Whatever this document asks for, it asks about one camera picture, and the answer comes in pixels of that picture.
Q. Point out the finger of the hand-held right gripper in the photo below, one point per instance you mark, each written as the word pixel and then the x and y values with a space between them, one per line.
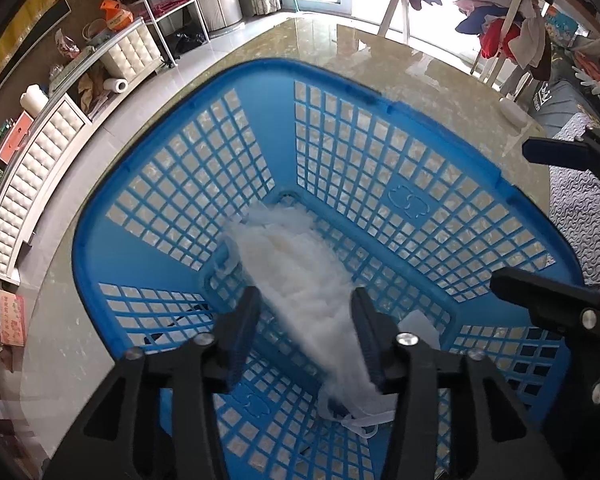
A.
pixel 555 151
pixel 545 295

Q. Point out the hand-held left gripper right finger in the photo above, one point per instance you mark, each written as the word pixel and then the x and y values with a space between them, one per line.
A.
pixel 367 342

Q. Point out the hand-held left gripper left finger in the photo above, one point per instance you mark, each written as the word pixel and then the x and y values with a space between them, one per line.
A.
pixel 245 332

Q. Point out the white fluffy cloth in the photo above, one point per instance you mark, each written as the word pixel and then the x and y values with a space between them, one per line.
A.
pixel 300 270

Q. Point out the blue plastic laundry basket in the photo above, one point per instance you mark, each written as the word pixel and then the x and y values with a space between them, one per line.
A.
pixel 280 72

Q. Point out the white bottle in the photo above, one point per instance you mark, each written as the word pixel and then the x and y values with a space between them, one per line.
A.
pixel 514 111

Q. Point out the clothes drying rack with garments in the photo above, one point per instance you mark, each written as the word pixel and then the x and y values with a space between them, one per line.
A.
pixel 500 35

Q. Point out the white clothes drying rack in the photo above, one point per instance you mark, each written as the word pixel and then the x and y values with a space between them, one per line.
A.
pixel 392 10

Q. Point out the printed cardboard box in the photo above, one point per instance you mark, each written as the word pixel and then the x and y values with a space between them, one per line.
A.
pixel 10 317

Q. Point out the white tufted cabinet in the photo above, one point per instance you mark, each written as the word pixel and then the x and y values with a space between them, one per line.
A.
pixel 45 140

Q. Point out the paper towel roll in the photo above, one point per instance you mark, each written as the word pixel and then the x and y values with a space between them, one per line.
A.
pixel 115 85

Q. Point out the black plastic bag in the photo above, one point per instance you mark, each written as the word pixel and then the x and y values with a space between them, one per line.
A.
pixel 187 40

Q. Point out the pink flat box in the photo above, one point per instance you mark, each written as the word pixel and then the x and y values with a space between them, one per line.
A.
pixel 14 137

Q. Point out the white cone roll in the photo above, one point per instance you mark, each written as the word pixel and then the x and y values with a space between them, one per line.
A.
pixel 35 99

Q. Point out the white metal shelf rack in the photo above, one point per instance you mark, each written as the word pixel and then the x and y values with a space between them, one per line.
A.
pixel 150 10

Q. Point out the red patterned packet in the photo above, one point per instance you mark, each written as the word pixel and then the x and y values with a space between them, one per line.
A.
pixel 67 45

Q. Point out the orange plastic bag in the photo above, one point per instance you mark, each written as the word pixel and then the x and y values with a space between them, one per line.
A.
pixel 115 12

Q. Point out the black wall television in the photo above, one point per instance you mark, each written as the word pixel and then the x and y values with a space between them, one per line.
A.
pixel 30 40

